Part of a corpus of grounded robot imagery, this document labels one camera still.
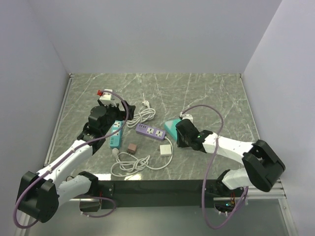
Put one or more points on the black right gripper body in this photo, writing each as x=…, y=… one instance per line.
x=182, y=141

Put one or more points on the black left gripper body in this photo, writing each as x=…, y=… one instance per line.
x=114, y=112

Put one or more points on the brown cube charger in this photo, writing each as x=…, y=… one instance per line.
x=132, y=148

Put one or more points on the teal triangular power strip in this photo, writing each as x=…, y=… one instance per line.
x=170, y=127

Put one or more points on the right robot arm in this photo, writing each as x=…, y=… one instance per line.
x=262, y=167

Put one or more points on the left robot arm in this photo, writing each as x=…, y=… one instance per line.
x=42, y=193

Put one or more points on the white square charger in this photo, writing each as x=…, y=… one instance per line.
x=165, y=150

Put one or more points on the teal rectangular power strip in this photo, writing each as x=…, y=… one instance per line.
x=116, y=139

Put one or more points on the purple power strip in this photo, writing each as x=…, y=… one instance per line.
x=151, y=132

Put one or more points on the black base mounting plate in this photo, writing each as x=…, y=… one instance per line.
x=156, y=193

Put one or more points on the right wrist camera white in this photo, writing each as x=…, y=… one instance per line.
x=185, y=116

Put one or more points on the aluminium left edge rail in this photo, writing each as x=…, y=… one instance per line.
x=57, y=126

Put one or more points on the aluminium front rail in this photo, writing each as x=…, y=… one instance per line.
x=223, y=205

